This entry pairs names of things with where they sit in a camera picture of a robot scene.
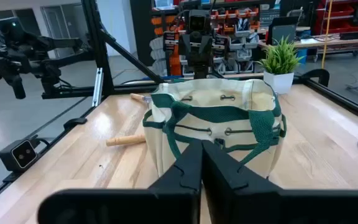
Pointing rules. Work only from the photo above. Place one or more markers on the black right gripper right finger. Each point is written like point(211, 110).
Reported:
point(228, 174)

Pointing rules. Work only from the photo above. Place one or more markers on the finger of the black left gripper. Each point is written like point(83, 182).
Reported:
point(206, 45)
point(196, 45)

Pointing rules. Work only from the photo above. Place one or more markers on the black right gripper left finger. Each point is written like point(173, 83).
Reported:
point(185, 174)

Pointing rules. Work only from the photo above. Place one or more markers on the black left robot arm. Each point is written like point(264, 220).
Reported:
point(200, 71)

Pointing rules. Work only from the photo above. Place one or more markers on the black idle robot arm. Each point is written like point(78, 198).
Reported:
point(26, 49)

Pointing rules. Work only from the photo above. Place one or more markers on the cream green canvas gardening bag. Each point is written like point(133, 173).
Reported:
point(163, 149)

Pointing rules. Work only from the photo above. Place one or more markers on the storage rack with orange bins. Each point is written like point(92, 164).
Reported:
point(174, 65)

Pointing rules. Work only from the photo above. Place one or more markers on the dark laptop screen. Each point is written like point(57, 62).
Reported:
point(283, 34)

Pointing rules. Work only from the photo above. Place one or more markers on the green plant in white pot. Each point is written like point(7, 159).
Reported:
point(278, 82)

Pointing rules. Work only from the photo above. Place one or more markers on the black table clamp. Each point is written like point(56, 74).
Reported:
point(75, 122)
point(320, 74)

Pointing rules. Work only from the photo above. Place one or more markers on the wooden workbench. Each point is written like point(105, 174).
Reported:
point(337, 42)

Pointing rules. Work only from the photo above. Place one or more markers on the red storage shelf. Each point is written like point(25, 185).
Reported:
point(337, 12)

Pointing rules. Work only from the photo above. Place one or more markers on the black aluminium table frame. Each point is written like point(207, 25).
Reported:
point(93, 46)

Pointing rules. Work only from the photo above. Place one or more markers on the silver aluminium bracket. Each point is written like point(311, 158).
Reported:
point(97, 87)

